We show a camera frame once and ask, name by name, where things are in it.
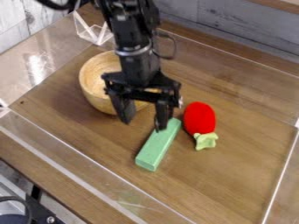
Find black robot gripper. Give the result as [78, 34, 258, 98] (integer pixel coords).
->
[102, 50, 183, 132]

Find green rectangular block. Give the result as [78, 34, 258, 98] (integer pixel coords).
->
[135, 118, 182, 172]

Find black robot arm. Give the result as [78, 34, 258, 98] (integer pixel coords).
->
[90, 0, 183, 130]

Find brown wooden bowl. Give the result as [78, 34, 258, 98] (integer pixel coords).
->
[79, 50, 156, 116]

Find red plush strawberry toy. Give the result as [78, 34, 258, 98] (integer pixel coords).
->
[183, 101, 219, 151]

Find clear acrylic tray walls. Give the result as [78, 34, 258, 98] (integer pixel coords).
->
[0, 17, 299, 224]

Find clear acrylic corner bracket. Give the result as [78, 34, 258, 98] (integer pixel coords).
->
[72, 11, 114, 46]

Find black metal bracket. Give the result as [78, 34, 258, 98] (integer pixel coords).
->
[26, 185, 66, 224]

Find black cable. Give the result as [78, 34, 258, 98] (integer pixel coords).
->
[0, 195, 39, 224]

